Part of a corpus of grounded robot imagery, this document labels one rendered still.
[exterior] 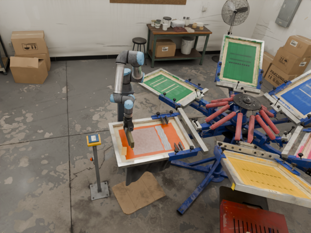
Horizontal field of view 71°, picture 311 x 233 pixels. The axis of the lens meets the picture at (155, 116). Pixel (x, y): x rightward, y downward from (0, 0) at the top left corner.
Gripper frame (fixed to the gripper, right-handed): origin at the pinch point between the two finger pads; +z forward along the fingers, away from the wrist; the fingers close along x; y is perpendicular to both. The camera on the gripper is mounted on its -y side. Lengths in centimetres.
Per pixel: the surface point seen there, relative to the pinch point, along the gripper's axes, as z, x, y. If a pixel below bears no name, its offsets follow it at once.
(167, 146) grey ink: 13.5, -37.1, -14.0
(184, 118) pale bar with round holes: 6, -68, 14
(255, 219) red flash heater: -1, -69, -105
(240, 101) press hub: -21, -122, 0
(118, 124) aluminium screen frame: 10.8, 5.2, 25.4
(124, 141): 14.2, 3.4, 2.8
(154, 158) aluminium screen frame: 10.6, -18.9, -28.3
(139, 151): 14.1, -7.7, -14.1
